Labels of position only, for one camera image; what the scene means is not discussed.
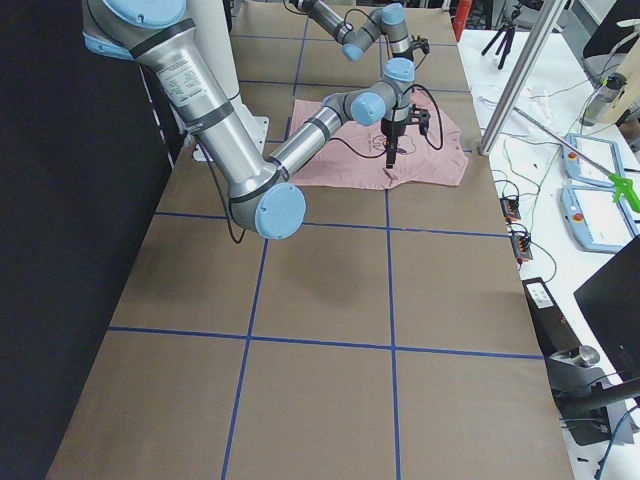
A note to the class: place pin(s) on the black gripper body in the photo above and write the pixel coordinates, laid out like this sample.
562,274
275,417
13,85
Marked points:
392,131
403,55

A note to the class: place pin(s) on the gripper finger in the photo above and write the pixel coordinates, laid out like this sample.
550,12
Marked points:
390,153

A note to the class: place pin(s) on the pink Snoopy t-shirt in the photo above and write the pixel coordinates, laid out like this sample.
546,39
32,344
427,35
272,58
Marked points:
355,158

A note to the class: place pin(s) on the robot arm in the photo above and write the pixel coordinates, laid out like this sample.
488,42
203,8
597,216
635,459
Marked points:
388,21
186,46

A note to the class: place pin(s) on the orange terminal block upper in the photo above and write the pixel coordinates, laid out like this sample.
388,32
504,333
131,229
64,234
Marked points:
510,209

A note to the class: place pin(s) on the orange terminal block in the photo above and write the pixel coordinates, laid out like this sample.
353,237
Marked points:
521,246
510,209

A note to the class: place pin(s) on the orange terminal block lower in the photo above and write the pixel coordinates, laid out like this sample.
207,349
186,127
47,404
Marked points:
521,246

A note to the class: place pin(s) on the clear water bottle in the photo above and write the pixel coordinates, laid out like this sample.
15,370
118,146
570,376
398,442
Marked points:
607,93

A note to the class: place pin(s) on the upper teach pendant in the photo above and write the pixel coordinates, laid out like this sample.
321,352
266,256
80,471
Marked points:
604,152

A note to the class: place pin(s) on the teach pendant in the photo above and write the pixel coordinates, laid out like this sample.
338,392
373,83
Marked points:
604,152
596,221

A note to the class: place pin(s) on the lower teach pendant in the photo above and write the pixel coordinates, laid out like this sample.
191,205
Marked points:
596,221

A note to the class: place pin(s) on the black box with label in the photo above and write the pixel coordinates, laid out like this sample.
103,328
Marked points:
553,331

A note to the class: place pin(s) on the black monitor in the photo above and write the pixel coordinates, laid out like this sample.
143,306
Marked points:
609,302

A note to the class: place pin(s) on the black camera tripod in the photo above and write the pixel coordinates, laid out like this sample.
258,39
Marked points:
506,35

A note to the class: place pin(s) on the aluminium frame post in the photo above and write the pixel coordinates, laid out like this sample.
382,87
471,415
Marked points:
533,46

